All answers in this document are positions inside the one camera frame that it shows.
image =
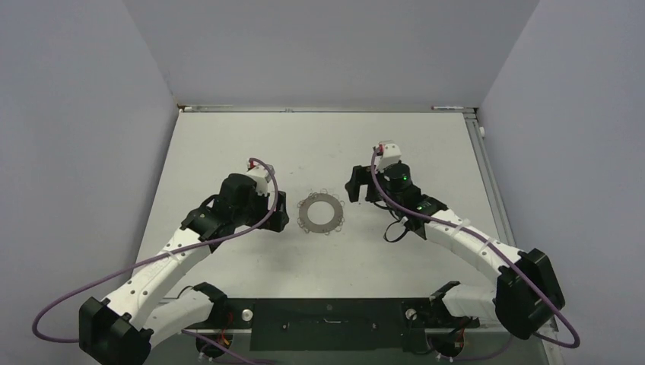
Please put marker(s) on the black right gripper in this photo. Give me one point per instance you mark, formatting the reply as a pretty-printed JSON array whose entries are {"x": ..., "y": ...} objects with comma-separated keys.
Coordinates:
[{"x": 363, "y": 176}]

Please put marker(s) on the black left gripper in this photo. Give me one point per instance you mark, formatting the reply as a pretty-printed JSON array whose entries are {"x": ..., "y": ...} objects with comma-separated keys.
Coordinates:
[{"x": 279, "y": 219}]

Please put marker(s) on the metal disc with keyrings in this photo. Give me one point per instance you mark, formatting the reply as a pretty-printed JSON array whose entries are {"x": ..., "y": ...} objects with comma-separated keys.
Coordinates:
[{"x": 321, "y": 212}]

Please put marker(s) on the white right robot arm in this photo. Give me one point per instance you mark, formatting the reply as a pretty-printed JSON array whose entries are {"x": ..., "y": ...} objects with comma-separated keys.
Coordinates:
[{"x": 523, "y": 291}]

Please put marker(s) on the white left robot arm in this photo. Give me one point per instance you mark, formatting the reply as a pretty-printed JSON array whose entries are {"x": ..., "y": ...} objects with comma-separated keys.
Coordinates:
[{"x": 128, "y": 323}]

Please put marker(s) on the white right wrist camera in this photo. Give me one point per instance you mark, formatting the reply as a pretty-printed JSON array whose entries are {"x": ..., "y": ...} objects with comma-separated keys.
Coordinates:
[{"x": 387, "y": 154}]

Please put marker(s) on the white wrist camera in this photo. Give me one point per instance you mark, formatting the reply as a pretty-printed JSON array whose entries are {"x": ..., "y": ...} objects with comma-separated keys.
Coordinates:
[
  {"x": 387, "y": 154},
  {"x": 260, "y": 175}
]

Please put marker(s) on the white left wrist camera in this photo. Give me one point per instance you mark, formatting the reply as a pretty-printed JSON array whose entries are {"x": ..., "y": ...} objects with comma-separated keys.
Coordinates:
[{"x": 260, "y": 175}]

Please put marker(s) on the pen on rear rail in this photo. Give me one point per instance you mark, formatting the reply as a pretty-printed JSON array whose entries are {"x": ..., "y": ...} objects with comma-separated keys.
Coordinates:
[{"x": 447, "y": 108}]

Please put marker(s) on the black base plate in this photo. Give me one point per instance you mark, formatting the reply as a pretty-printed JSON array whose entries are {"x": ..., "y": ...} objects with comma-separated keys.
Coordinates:
[{"x": 344, "y": 324}]

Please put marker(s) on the aluminium rear rail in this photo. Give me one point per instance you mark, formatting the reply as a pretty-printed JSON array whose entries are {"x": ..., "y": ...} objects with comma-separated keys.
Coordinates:
[{"x": 311, "y": 109}]

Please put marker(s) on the aluminium rail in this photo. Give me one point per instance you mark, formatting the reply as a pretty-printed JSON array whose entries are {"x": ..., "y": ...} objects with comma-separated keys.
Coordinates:
[
  {"x": 311, "y": 109},
  {"x": 477, "y": 137}
]

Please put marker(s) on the aluminium right rail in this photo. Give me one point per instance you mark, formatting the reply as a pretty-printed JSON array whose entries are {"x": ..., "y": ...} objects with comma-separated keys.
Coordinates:
[{"x": 477, "y": 137}]

